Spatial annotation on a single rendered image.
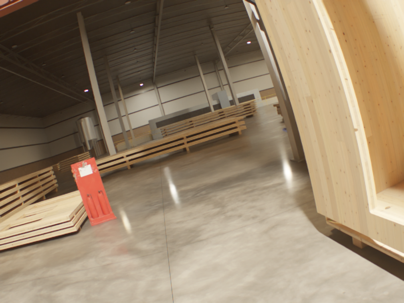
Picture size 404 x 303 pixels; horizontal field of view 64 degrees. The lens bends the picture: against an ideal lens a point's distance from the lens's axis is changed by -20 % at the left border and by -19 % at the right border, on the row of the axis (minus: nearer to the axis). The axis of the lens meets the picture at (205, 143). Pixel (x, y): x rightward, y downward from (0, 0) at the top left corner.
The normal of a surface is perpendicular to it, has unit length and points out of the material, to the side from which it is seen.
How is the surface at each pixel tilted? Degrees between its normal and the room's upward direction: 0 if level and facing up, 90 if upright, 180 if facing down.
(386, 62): 90
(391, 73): 90
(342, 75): 90
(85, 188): 90
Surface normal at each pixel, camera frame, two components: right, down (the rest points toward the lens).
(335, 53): 0.14, 0.04
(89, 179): 0.38, -0.04
